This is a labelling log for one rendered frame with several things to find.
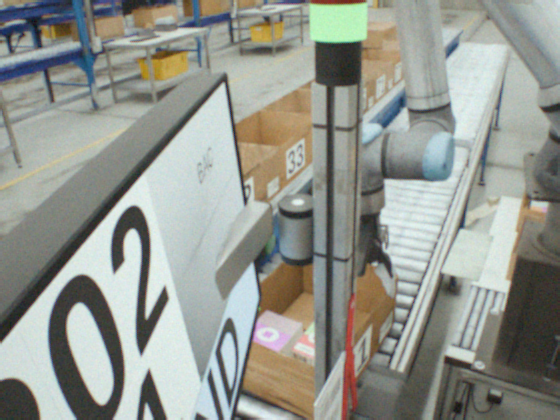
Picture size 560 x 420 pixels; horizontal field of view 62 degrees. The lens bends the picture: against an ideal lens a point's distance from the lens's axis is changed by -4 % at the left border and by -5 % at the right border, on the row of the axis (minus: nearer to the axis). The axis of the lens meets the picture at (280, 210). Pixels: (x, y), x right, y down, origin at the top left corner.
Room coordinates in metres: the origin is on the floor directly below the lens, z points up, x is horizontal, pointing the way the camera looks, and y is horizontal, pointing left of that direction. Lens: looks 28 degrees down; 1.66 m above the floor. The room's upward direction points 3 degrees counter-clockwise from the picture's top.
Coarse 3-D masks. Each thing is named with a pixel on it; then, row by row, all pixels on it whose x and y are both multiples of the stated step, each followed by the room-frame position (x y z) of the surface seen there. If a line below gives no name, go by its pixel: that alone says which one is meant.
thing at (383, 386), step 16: (384, 368) 0.54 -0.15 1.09; (368, 384) 0.51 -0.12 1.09; (384, 384) 0.50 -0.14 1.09; (400, 384) 0.50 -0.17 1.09; (368, 400) 0.48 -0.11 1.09; (384, 400) 0.47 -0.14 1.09; (400, 400) 0.48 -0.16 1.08; (352, 416) 0.46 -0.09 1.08; (368, 416) 0.45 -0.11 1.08; (384, 416) 0.45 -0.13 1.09
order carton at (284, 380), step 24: (288, 264) 1.11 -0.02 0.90; (312, 264) 1.15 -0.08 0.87; (264, 288) 1.01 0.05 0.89; (288, 288) 1.10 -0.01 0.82; (312, 288) 1.15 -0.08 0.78; (360, 288) 1.07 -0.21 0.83; (384, 288) 1.03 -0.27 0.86; (264, 312) 1.00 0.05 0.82; (288, 312) 1.07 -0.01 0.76; (312, 312) 1.07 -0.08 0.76; (360, 312) 1.06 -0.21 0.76; (384, 312) 0.94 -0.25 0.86; (360, 336) 0.81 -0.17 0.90; (384, 336) 0.95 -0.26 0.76; (264, 360) 0.77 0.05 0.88; (288, 360) 0.74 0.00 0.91; (264, 384) 0.78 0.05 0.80; (288, 384) 0.74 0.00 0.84; (312, 384) 0.71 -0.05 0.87; (288, 408) 0.74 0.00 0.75; (312, 408) 0.71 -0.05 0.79
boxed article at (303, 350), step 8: (312, 328) 0.97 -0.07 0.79; (304, 336) 0.94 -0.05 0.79; (312, 336) 0.94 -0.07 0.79; (296, 344) 0.91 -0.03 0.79; (304, 344) 0.91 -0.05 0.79; (312, 344) 0.91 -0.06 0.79; (296, 352) 0.89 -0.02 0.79; (304, 352) 0.88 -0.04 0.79; (312, 352) 0.88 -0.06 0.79; (304, 360) 0.87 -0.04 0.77; (312, 360) 0.86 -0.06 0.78
